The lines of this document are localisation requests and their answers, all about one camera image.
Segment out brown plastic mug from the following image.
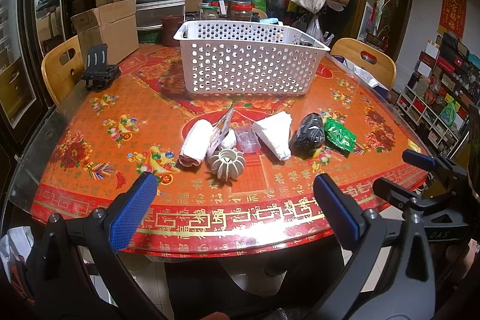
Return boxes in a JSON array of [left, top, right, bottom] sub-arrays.
[[161, 15, 184, 46]]

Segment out white towel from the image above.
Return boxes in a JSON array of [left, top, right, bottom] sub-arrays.
[[178, 119, 214, 167]]

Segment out cardboard box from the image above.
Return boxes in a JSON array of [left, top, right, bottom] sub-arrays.
[[71, 0, 139, 65]]

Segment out white perforated plastic basket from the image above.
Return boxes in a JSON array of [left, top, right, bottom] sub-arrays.
[[174, 20, 330, 95]]

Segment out orange floral tablecloth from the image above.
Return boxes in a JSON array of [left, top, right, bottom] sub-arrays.
[[29, 46, 425, 257]]

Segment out green foil packet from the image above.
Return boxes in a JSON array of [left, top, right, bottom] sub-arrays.
[[324, 118, 357, 153]]

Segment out green lid glass jar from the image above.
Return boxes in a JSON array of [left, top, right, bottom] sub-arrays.
[[200, 6, 219, 20]]

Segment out left wooden chair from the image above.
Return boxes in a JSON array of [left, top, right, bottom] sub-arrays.
[[41, 36, 85, 106]]

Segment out clear plastic bag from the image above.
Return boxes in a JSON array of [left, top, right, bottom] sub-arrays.
[[234, 123, 261, 154]]

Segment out right wooden chair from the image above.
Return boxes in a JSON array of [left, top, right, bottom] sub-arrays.
[[330, 37, 396, 90]]

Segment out small white ball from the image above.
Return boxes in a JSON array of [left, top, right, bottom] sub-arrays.
[[220, 128, 237, 149]]

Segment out dark grey socks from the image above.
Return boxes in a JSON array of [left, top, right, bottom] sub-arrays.
[[292, 113, 326, 153]]

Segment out black phone stand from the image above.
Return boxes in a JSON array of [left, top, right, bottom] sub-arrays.
[[82, 43, 120, 91]]

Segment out red lid pickle jar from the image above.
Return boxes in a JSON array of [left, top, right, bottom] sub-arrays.
[[228, 0, 252, 22]]

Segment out white cubby shelf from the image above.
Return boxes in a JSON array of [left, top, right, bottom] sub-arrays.
[[396, 85, 469, 158]]

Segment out white cloth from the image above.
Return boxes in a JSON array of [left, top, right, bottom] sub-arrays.
[[252, 111, 292, 161]]

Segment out red wall scroll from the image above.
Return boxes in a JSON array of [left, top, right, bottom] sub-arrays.
[[438, 0, 467, 39]]

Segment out white ribbed foam ball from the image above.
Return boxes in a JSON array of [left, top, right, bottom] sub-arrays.
[[208, 148, 246, 182]]

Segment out wooden chair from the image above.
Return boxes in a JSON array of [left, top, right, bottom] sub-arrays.
[[41, 36, 85, 106], [330, 37, 396, 90]]

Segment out tissue packet with tomato print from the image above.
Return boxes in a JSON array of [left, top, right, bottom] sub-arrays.
[[207, 106, 234, 158]]

